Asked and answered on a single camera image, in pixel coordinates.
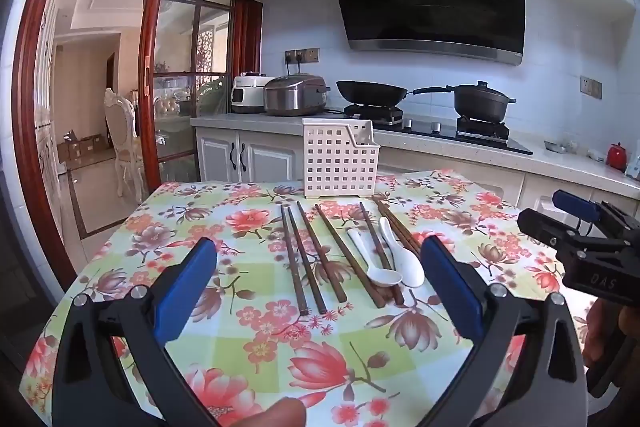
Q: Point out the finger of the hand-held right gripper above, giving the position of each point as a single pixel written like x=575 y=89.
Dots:
x=577 y=204
x=545 y=232

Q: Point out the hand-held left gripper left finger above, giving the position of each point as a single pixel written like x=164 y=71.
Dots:
x=187 y=292

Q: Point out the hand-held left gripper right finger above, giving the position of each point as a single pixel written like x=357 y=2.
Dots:
x=450 y=287

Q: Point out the white ceramic spoon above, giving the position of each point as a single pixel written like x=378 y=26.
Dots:
x=382 y=276
x=410 y=269

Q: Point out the white perforated plastic basket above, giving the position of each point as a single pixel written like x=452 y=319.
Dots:
x=340 y=157

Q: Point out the person's right hand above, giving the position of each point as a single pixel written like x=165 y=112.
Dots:
x=600 y=332

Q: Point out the person's left hand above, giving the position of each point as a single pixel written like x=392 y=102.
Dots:
x=275 y=414

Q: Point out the small metal dish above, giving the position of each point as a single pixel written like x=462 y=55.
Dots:
x=555 y=147

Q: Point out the small red kettle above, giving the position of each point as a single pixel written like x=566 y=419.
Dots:
x=617 y=157

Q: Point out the floral tablecloth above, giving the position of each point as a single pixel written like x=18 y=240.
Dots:
x=260 y=347

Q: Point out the black lidded pot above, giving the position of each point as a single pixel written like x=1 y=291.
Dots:
x=480 y=102

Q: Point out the black gas stove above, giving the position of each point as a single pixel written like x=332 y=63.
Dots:
x=430 y=132

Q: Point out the white ornate chair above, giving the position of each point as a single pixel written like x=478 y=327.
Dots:
x=122 y=137

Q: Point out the grey kitchen countertop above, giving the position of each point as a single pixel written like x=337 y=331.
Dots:
x=225 y=121

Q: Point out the cardboard boxes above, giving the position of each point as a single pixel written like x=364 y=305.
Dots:
x=85 y=147

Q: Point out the white pressure cooker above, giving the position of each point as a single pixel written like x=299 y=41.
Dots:
x=247 y=94

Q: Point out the black wok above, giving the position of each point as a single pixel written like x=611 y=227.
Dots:
x=370 y=91

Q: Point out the silver rice cooker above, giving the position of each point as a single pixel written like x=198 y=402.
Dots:
x=295 y=97

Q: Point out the glass sliding door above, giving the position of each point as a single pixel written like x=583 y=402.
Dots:
x=175 y=57

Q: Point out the wall switch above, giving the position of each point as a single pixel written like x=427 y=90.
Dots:
x=591 y=87

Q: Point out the red wooden door frame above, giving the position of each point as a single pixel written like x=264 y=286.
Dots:
x=30 y=107

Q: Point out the wall power outlet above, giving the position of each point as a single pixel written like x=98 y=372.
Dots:
x=302 y=55

